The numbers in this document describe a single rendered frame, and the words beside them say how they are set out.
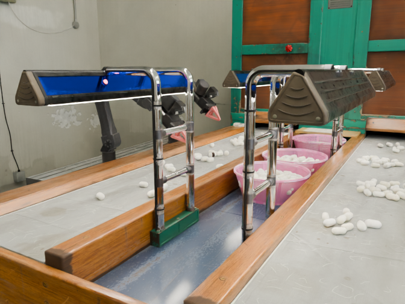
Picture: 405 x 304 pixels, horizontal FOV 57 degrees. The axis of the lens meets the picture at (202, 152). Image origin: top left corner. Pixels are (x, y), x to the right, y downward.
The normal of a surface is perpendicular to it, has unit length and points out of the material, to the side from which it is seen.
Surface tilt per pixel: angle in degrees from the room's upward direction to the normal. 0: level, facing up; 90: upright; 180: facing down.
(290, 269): 0
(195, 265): 0
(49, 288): 90
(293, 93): 89
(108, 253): 90
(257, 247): 0
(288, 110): 89
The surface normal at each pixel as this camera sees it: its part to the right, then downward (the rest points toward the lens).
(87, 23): 0.90, 0.09
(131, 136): -0.42, 0.19
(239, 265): 0.00, -0.98
